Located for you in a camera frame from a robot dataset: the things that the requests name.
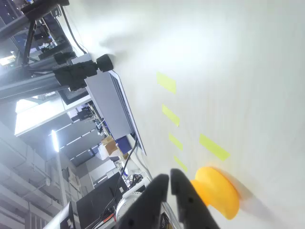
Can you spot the black monitor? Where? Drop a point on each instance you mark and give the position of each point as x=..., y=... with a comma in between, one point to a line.
x=100, y=198

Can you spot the grey metal stand pole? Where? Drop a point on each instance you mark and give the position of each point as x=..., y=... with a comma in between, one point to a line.
x=28, y=86

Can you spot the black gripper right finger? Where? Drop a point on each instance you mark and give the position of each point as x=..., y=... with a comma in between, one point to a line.
x=190, y=210

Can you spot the silver laptop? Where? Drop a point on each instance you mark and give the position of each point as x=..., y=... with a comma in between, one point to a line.
x=109, y=105

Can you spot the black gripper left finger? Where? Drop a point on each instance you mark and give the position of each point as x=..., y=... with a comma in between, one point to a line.
x=145, y=210

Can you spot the brown cardboard box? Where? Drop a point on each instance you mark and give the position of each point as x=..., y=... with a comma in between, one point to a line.
x=109, y=145

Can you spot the yellow rubber duck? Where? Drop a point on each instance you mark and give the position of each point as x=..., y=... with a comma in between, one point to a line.
x=219, y=190

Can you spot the yellow tape strip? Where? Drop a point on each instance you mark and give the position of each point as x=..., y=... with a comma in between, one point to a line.
x=166, y=82
x=170, y=115
x=175, y=141
x=180, y=164
x=214, y=147

